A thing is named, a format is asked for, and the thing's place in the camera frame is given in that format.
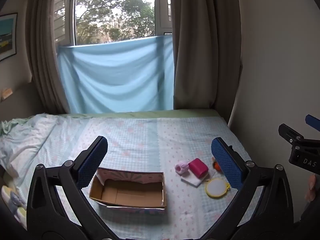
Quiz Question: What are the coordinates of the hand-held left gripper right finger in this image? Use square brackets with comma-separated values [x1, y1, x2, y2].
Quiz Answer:
[207, 137, 294, 234]

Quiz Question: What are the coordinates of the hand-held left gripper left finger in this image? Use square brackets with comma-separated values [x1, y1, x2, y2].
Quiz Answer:
[26, 136, 112, 234]

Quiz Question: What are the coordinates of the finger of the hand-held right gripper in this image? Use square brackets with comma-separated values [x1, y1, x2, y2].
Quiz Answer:
[278, 123, 304, 146]
[305, 114, 320, 132]

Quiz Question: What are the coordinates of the magenta pouch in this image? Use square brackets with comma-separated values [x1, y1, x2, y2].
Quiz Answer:
[188, 158, 209, 179]

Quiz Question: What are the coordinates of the white mesh cloth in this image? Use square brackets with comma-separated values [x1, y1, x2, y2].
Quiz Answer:
[180, 167, 218, 188]

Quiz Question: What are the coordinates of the pink fluffy ball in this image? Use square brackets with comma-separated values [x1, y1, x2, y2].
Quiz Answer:
[174, 162, 191, 178]

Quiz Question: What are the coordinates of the cardboard box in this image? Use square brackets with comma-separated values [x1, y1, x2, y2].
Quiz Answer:
[89, 167, 167, 216]

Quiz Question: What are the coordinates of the person's right hand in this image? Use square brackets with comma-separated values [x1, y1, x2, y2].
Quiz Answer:
[305, 174, 317, 202]

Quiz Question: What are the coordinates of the green bed sheet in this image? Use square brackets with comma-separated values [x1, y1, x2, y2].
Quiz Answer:
[56, 108, 223, 120]

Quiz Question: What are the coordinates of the light blue hanging cloth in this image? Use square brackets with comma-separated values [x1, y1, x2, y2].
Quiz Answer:
[58, 34, 175, 114]

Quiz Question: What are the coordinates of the pastel striped pillow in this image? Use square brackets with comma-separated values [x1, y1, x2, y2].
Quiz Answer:
[0, 184, 27, 229]

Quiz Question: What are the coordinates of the beige curtain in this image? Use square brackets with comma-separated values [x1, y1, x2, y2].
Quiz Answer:
[170, 0, 243, 110]
[25, 0, 77, 114]

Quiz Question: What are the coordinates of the glass window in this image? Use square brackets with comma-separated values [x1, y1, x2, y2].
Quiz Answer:
[54, 0, 173, 48]

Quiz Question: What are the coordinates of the framed wall picture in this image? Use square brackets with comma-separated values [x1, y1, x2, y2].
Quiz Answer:
[0, 12, 18, 62]

